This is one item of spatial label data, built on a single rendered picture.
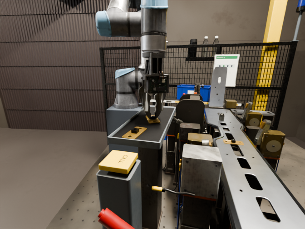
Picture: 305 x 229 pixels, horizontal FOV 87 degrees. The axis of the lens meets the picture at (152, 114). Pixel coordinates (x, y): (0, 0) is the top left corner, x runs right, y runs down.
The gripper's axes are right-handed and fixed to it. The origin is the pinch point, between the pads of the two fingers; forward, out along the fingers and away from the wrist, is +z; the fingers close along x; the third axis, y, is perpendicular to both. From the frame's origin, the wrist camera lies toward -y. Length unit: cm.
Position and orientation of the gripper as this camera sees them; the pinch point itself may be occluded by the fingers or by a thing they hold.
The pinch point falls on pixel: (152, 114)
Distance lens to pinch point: 56.5
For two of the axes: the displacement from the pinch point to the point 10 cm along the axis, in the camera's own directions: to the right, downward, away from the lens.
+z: 0.0, 9.6, 2.8
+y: 1.9, 2.8, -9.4
